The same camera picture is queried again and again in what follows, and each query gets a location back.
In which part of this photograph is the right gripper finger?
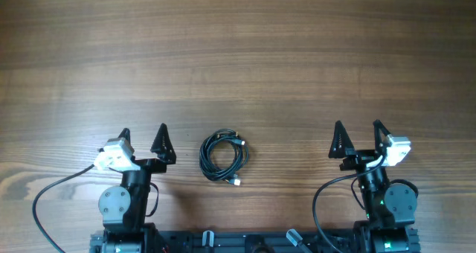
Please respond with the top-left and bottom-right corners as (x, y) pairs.
(373, 119), (391, 153)
(328, 121), (356, 158)

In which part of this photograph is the black USB cable bundle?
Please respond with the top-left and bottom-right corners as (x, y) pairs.
(199, 129), (250, 187)

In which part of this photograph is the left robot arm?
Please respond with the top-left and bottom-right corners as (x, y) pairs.
(89, 124), (176, 253)

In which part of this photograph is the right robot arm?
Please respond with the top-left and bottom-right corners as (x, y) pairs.
(329, 121), (421, 253)

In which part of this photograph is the right camera black cable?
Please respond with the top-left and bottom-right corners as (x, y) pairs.
(312, 156), (387, 253)

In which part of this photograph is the camera black cable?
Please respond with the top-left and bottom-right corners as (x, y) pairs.
(312, 156), (387, 253)
(31, 164), (96, 253)

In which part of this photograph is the black base frame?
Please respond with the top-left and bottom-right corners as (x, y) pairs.
(89, 228), (421, 253)

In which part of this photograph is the left camera black cable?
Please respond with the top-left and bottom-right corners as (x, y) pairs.
(31, 164), (96, 253)

